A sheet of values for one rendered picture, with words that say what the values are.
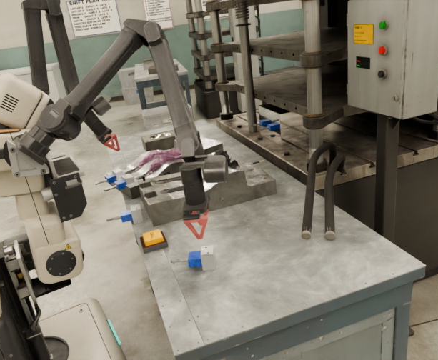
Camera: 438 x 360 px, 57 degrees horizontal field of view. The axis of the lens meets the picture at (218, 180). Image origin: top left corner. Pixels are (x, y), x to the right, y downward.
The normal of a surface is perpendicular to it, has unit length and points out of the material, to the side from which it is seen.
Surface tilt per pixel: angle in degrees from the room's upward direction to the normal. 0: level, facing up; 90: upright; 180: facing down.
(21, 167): 90
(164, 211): 90
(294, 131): 90
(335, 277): 0
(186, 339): 0
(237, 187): 90
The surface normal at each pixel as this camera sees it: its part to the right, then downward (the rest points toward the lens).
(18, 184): 0.50, 0.28
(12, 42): 0.18, 0.36
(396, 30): -0.94, 0.23
